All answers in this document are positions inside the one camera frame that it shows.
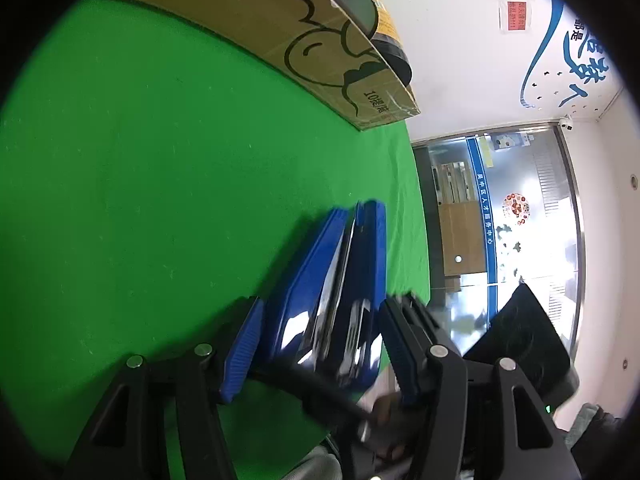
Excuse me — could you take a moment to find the person's right hand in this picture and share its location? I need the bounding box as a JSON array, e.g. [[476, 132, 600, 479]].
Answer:
[[367, 392, 423, 461]]

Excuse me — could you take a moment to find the round red door sticker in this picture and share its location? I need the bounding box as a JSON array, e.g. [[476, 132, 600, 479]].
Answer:
[[501, 191, 532, 222]]

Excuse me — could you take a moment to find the red wall sign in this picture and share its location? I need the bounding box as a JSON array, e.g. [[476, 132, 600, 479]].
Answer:
[[499, 0, 534, 35]]

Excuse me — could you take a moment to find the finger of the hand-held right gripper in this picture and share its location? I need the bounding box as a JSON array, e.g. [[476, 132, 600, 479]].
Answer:
[[255, 362, 371, 428], [395, 292, 463, 358]]

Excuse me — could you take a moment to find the green tablecloth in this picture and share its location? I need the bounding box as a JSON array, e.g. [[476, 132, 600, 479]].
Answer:
[[0, 0, 433, 480]]

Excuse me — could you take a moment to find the yellow label jar black lid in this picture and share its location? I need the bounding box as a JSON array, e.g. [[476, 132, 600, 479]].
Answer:
[[310, 0, 414, 87]]

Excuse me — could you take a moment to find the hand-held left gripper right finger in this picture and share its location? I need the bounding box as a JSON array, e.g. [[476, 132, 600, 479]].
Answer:
[[378, 300, 583, 480]]

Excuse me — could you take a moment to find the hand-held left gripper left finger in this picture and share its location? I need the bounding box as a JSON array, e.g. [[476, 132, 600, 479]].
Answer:
[[62, 296, 266, 480]]

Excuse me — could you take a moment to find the grey clothing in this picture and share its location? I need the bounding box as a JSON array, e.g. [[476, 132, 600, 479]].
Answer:
[[285, 442, 343, 480]]

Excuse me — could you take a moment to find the cardboard box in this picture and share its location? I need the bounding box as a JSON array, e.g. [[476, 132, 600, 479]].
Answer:
[[92, 0, 421, 132]]

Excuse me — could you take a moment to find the blue stapler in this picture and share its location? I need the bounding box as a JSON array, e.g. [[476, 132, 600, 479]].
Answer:
[[260, 200, 388, 391]]

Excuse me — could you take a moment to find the glass door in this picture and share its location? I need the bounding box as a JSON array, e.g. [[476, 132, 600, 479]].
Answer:
[[411, 122, 586, 361]]

